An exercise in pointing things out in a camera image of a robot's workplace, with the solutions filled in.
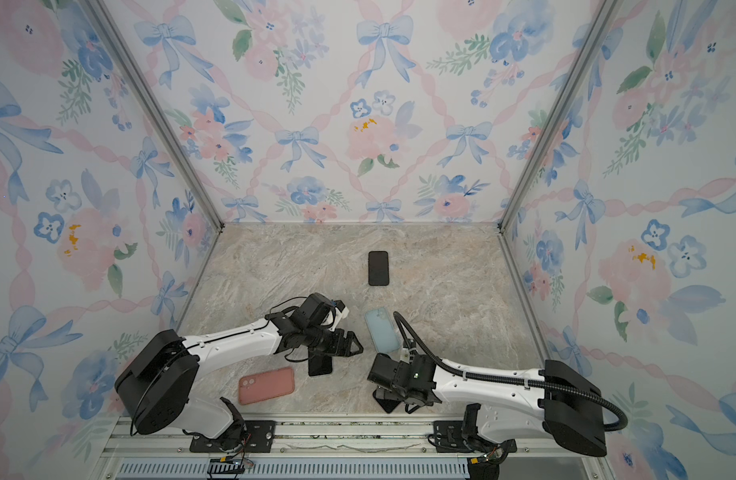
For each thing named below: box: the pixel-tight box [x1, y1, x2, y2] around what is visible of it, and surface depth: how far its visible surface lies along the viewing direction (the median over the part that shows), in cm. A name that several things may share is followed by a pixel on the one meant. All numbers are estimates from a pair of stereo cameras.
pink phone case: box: [238, 367, 295, 405], surface depth 84 cm
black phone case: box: [368, 250, 389, 286], surface depth 109 cm
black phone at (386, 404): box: [372, 389, 401, 414], surface depth 80 cm
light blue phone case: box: [365, 307, 400, 353], surface depth 95 cm
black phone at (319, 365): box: [308, 355, 333, 376], surface depth 87 cm
